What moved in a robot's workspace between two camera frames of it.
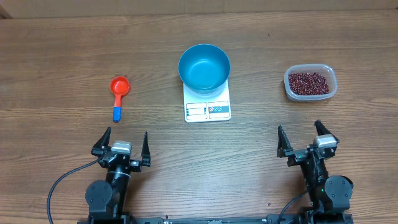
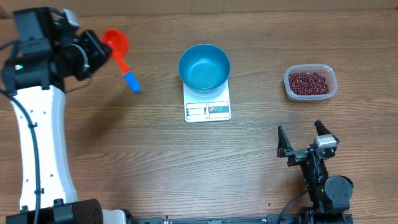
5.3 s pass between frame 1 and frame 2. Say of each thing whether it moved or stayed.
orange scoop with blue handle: moved
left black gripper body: moved
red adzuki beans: stayed
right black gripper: stayed
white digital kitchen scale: stayed
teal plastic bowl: stayed
